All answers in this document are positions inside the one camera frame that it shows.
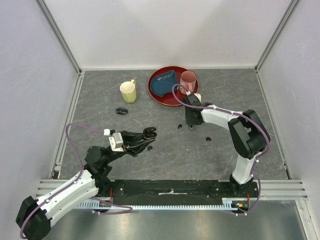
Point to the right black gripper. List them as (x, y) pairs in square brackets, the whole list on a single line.
[(188, 121)]

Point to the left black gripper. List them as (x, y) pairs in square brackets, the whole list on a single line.
[(137, 144)]

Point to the black glossy charging case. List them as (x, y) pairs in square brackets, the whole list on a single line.
[(149, 133)]

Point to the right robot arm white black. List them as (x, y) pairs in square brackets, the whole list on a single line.
[(249, 136)]

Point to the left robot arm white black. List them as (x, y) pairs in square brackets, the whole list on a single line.
[(36, 216)]

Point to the black oval charging case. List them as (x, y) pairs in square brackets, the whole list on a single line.
[(121, 111)]

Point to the pink patterned mug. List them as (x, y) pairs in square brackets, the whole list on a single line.
[(188, 81)]

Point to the blue leaf-shaped dish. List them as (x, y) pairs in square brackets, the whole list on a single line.
[(162, 84)]

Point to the yellow-green mug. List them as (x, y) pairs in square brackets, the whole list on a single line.
[(128, 91)]

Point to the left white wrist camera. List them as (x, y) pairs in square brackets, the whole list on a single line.
[(115, 140)]

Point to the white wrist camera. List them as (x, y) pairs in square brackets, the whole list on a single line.
[(115, 140), (193, 96)]

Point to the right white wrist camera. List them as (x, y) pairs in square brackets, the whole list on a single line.
[(193, 96)]

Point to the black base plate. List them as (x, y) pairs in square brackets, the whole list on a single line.
[(176, 192)]

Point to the slotted cable duct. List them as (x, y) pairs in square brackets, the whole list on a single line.
[(98, 206)]

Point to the right aluminium frame post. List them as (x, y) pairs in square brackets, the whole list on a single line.
[(277, 33)]

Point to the aluminium frame post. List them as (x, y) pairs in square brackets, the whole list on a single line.
[(43, 7), (277, 33)]

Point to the left aluminium frame post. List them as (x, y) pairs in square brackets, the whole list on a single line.
[(43, 7)]

